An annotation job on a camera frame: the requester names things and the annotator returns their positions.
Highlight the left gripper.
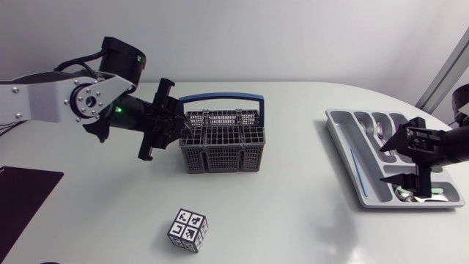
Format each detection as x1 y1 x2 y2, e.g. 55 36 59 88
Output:
138 77 188 162

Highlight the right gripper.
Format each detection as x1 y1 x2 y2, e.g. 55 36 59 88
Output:
378 117 447 197

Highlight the grey cutlery tray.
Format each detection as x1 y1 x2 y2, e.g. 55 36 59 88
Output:
325 108 467 210

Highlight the grey cutlery basket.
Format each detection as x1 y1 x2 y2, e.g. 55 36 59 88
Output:
178 92 266 175

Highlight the steel fork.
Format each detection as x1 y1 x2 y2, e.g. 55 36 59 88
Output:
375 121 396 155

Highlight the steel spoon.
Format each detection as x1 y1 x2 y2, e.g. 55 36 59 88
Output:
358 120 373 148
394 186 448 203

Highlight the blue plastic stick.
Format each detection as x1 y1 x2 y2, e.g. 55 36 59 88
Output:
349 147 369 198

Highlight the black-and-white patterned cube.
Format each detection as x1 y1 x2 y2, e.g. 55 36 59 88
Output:
166 208 210 254

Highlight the dark mat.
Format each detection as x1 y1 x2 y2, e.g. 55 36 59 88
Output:
0 165 64 260

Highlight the black cable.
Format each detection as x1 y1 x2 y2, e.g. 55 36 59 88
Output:
0 120 27 137

